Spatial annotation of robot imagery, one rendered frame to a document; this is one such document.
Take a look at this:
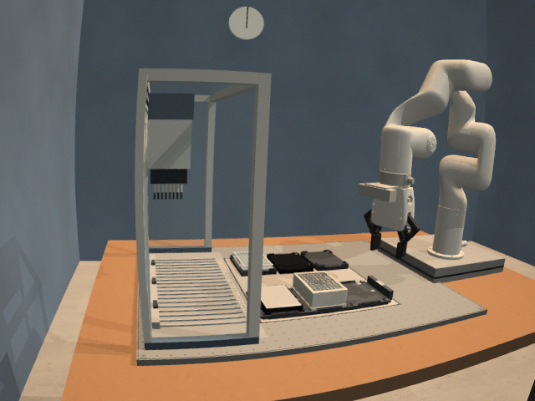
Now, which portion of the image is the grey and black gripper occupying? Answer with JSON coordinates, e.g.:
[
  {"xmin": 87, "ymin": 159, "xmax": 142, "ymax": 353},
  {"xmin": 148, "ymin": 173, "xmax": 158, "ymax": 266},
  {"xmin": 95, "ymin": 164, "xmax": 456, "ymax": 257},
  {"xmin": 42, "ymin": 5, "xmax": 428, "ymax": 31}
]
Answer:
[{"xmin": 364, "ymin": 185, "xmax": 420, "ymax": 259}]

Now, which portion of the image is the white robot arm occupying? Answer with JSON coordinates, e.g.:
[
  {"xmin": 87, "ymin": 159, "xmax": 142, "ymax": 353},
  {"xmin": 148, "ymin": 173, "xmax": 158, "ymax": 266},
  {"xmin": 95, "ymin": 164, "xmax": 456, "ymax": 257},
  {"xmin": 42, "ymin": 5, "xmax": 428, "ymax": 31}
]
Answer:
[{"xmin": 357, "ymin": 60, "xmax": 496, "ymax": 260}]

